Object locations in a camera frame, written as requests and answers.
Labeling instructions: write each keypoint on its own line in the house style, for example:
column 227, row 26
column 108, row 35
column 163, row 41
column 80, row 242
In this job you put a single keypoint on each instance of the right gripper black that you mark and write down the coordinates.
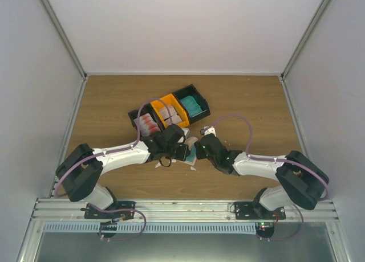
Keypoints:
column 199, row 153

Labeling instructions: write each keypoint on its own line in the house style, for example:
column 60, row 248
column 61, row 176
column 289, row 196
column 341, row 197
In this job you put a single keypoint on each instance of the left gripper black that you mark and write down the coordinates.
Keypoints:
column 183, row 155

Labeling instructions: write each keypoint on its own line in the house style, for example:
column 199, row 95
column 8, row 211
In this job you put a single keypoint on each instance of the beige card holder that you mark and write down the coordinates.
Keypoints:
column 190, row 142

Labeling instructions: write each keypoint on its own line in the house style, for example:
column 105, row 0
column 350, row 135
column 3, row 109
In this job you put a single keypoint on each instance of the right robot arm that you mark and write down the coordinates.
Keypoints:
column 301, row 182

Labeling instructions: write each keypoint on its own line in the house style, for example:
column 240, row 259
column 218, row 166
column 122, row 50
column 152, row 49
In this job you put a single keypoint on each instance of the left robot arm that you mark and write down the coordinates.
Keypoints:
column 79, row 173

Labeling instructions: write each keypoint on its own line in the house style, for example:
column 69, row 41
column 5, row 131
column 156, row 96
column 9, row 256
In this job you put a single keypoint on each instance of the white pink card stack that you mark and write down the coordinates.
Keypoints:
column 169, row 115

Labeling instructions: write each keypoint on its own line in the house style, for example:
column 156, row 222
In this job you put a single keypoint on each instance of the red white card stack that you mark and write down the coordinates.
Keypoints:
column 147, row 125

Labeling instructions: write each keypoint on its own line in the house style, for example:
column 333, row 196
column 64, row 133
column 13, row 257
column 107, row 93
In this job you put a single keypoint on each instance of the black bin right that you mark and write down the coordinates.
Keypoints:
column 191, row 90

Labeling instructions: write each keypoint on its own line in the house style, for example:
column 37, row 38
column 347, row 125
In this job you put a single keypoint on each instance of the black bin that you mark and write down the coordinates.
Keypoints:
column 146, row 109
column 191, row 90

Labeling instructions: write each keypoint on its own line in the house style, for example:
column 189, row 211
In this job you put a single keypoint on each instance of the black bin left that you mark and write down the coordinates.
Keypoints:
column 146, row 109

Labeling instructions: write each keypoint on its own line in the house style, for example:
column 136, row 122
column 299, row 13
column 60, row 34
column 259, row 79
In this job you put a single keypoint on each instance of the orange bin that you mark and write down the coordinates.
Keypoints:
column 167, row 100

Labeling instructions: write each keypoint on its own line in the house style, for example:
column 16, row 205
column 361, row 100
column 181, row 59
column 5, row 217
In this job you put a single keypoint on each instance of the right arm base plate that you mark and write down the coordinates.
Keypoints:
column 245, row 210

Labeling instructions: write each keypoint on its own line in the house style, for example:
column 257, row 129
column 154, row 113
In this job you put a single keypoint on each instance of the grey slotted cable duct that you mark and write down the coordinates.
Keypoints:
column 153, row 228

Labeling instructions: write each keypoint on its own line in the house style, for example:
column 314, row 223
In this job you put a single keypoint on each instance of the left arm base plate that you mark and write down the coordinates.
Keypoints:
column 117, row 210

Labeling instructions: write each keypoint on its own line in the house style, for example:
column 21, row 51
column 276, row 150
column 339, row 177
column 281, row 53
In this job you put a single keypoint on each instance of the aluminium rail frame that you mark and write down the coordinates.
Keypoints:
column 240, row 107

